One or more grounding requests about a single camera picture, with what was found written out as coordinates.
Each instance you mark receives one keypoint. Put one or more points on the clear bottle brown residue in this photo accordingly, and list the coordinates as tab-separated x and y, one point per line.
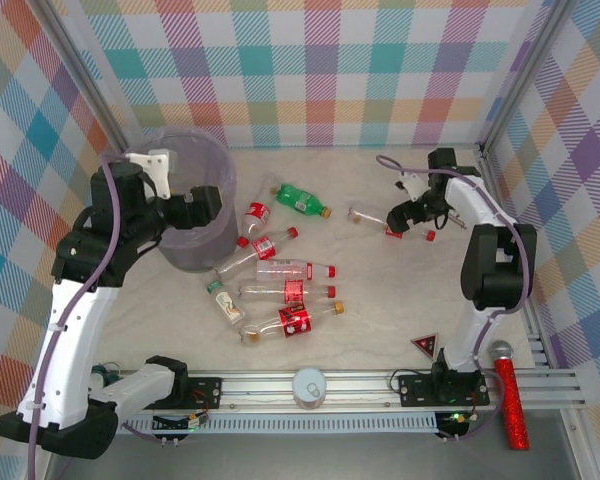
365	216

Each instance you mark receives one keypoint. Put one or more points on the bin with purple bag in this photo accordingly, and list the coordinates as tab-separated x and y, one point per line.
200	250

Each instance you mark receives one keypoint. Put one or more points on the short clear bottle red label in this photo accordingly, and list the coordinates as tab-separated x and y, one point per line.
257	212

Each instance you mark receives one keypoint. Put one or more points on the clear bottle barcode red label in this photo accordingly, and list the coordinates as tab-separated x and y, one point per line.
264	247

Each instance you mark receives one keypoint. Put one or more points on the green plastic bottle yellow cap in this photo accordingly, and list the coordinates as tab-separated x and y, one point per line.
300	200

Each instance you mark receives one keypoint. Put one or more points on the small bottle green cap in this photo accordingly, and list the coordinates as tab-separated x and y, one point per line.
226	302

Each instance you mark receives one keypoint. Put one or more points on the clear bottle white red label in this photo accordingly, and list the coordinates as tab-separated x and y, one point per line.
290	270

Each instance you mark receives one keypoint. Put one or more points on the slim clear bottle red label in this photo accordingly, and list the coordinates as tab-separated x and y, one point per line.
294	291

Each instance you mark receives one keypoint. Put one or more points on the clear bottle orange cap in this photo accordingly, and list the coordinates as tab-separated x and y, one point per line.
295	320

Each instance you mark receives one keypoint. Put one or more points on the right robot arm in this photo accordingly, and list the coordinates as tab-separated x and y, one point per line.
495	270

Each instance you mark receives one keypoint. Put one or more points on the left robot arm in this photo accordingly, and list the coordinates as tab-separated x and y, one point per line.
70	350

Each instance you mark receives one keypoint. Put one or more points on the red black triangle sign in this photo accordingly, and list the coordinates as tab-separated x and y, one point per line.
425	345

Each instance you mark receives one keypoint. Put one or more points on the silver tin can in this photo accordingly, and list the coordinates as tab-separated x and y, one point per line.
310	387

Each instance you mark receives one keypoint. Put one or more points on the small black controller board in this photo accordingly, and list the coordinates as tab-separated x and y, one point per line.
455	420
170	424

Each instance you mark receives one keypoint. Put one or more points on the red glitter microphone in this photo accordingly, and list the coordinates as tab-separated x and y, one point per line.
515	405

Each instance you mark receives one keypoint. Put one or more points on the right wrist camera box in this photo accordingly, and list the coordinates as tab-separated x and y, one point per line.
412	185

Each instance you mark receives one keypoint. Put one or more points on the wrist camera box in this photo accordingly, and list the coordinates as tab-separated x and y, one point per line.
412	185
152	165

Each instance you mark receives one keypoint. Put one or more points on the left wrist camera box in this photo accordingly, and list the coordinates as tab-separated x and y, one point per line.
152	165

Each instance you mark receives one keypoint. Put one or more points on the aluminium frame post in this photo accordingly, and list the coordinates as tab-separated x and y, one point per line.
80	70
525	75

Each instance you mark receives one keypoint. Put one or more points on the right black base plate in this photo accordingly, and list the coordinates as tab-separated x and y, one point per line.
415	390

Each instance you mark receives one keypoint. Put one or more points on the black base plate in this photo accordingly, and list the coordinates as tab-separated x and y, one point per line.
415	390
205	390

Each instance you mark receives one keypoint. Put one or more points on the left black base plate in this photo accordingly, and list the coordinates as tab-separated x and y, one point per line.
205	390

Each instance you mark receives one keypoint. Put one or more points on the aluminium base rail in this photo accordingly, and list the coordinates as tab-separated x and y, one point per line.
260	387

